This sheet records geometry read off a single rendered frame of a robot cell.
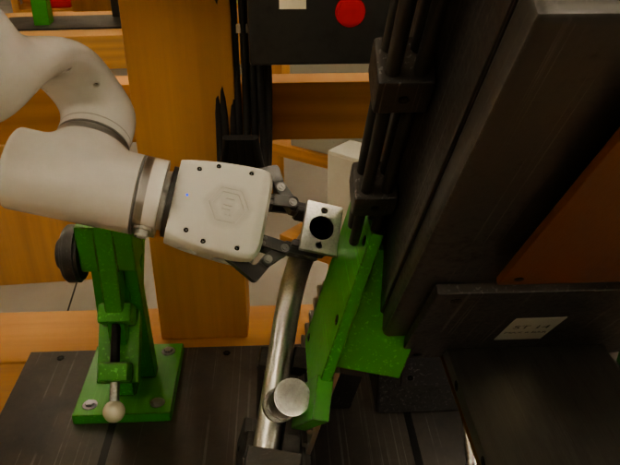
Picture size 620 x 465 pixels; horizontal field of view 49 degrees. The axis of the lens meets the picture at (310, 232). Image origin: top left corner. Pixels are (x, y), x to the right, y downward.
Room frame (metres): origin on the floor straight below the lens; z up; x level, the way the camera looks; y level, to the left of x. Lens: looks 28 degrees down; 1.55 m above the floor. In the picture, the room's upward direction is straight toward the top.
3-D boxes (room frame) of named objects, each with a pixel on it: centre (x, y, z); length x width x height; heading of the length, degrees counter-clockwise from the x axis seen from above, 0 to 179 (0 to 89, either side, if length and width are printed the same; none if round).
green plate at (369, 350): (0.58, -0.06, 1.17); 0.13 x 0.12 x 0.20; 93
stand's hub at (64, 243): (0.75, 0.30, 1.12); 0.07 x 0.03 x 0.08; 3
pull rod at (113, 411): (0.66, 0.25, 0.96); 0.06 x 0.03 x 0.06; 3
